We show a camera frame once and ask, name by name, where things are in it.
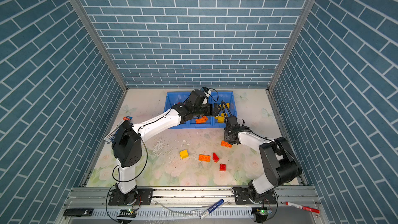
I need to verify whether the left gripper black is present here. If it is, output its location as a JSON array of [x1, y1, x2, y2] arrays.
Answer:
[[192, 103, 222, 117]]

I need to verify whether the yellow lego brick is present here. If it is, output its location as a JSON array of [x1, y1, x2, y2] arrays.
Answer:
[[179, 150, 189, 159], [217, 116, 225, 123], [221, 101, 230, 110]]

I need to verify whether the blue three-compartment bin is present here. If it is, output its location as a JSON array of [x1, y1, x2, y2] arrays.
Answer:
[[171, 91, 237, 129]]

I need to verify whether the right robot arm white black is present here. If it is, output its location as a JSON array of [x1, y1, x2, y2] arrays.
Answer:
[[221, 101, 302, 203]]

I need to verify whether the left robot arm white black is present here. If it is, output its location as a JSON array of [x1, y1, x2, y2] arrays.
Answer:
[[109, 88, 222, 205]]

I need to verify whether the orange lego brick right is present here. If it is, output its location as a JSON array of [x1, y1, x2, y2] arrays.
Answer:
[[221, 141, 232, 148]]

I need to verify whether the orange lego brick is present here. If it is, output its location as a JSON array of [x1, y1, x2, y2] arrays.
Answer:
[[195, 116, 208, 124], [221, 141, 232, 148]]

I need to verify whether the orange lego brick upper middle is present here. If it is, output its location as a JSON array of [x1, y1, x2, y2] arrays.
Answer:
[[195, 116, 208, 124]]

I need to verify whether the red lego brick tilted small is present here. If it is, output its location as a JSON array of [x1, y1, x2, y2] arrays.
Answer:
[[212, 152, 220, 163]]

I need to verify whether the red lego brick small lone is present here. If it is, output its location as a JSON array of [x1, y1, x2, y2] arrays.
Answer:
[[219, 164, 227, 172]]

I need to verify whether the orange lego brick extra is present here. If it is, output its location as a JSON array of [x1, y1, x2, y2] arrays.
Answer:
[[198, 154, 211, 162]]

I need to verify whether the blue white marker pen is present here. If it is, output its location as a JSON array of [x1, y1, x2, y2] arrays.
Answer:
[[199, 199, 224, 219]]

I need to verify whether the blue stapler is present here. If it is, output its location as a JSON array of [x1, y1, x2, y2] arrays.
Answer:
[[104, 116, 132, 144]]

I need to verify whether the red white marker pen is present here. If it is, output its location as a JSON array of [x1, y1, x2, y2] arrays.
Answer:
[[285, 202, 320, 214]]

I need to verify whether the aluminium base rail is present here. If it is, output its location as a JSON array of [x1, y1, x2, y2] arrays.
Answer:
[[56, 186, 328, 224]]

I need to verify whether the black flat device on rail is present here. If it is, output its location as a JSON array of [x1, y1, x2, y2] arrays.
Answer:
[[63, 208, 94, 217]]

